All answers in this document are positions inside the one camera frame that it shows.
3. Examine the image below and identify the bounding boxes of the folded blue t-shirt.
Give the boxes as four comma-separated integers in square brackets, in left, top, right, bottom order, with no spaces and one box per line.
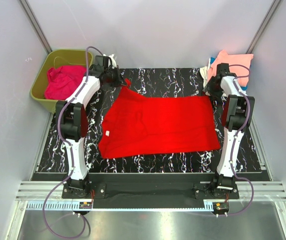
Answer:
[209,57,216,66]

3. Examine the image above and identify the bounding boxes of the right aluminium corner post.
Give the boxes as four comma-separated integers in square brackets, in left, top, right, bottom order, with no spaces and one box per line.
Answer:
[246,0,283,54]

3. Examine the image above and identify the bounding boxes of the aluminium frame rail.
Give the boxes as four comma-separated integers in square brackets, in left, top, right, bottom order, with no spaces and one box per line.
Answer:
[17,181,286,201]

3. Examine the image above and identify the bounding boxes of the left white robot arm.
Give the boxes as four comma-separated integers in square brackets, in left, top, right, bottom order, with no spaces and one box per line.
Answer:
[56,54,126,198]

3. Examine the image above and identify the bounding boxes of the red t-shirt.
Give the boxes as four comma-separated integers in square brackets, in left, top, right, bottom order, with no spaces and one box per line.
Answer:
[99,79,220,159]

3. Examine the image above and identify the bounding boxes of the folded peach t-shirt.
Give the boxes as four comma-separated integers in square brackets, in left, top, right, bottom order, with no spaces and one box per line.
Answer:
[208,50,254,88]

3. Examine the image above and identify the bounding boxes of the magenta t-shirt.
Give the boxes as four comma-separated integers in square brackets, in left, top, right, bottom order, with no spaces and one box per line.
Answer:
[44,65,86,101]

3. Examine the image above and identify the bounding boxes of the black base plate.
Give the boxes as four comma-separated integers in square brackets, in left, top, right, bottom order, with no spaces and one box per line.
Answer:
[62,173,239,201]

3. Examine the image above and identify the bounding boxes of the folded cream t-shirt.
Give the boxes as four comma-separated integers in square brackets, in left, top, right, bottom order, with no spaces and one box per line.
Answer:
[199,66,209,87]

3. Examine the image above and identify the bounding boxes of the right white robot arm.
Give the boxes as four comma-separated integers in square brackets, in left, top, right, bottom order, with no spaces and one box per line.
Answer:
[203,62,255,198]

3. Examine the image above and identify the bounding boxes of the aluminium corner post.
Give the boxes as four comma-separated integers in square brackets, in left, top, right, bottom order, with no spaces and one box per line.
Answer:
[246,0,283,54]
[18,0,53,54]

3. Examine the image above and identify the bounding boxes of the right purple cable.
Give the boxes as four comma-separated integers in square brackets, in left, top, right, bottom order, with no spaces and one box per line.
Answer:
[202,63,255,218]

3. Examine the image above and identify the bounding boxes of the left aluminium corner post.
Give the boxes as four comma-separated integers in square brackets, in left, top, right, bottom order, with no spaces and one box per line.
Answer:
[18,0,53,54]

